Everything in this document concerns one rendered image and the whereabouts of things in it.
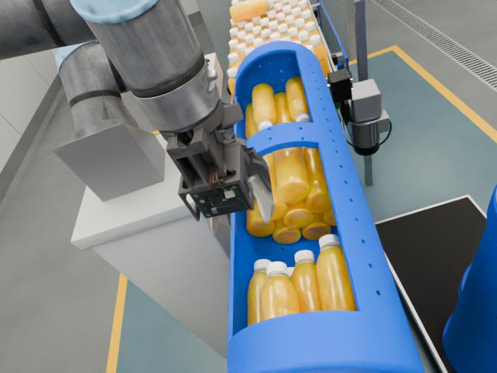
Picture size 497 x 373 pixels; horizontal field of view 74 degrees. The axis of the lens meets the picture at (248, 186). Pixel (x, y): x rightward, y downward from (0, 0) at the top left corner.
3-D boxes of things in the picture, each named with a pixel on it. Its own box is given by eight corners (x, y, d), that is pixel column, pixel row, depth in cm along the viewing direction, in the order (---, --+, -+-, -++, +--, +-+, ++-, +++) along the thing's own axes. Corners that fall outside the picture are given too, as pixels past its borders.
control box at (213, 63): (197, 105, 132) (187, 83, 125) (202, 79, 146) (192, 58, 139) (221, 98, 130) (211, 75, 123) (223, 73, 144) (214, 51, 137)
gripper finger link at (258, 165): (251, 201, 45) (214, 163, 40) (251, 192, 47) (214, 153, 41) (281, 189, 44) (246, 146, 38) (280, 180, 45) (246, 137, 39)
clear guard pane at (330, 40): (353, 146, 167) (346, 59, 133) (327, 70, 221) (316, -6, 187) (355, 146, 167) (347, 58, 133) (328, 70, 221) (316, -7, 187)
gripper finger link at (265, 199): (271, 243, 46) (234, 208, 40) (268, 209, 50) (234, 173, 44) (291, 236, 44) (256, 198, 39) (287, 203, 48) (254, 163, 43)
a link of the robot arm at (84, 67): (78, 114, 83) (61, 63, 83) (131, 100, 86) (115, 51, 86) (60, 98, 72) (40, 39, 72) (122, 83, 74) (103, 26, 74)
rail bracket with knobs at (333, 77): (328, 108, 123) (325, 83, 116) (325, 98, 128) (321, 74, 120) (356, 101, 121) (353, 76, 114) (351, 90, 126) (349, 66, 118)
